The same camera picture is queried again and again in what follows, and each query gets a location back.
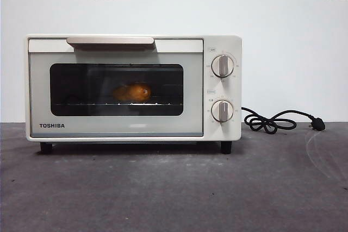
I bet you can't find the yellow corn cob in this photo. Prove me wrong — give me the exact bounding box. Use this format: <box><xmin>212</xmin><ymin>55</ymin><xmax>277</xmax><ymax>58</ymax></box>
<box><xmin>112</xmin><ymin>82</ymin><xmax>152</xmax><ymax>102</ymax></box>

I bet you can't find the beige oven knob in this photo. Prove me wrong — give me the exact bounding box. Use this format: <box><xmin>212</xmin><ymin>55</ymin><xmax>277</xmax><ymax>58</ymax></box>
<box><xmin>211</xmin><ymin>99</ymin><xmax>234</xmax><ymax>123</ymax></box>
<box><xmin>211</xmin><ymin>54</ymin><xmax>235</xmax><ymax>78</ymax></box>

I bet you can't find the white Toshiba toaster oven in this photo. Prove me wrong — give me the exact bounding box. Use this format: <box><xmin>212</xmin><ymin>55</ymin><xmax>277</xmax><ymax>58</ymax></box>
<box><xmin>24</xmin><ymin>34</ymin><xmax>243</xmax><ymax>154</ymax></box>

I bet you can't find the metal wire oven rack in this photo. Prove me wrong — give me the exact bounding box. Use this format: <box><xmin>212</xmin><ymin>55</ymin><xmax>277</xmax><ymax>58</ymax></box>
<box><xmin>51</xmin><ymin>102</ymin><xmax>183</xmax><ymax>107</ymax></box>

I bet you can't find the black power cord with plug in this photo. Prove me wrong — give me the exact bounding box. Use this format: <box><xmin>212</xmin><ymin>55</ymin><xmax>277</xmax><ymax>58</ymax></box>
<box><xmin>240</xmin><ymin>106</ymin><xmax>326</xmax><ymax>135</ymax></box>

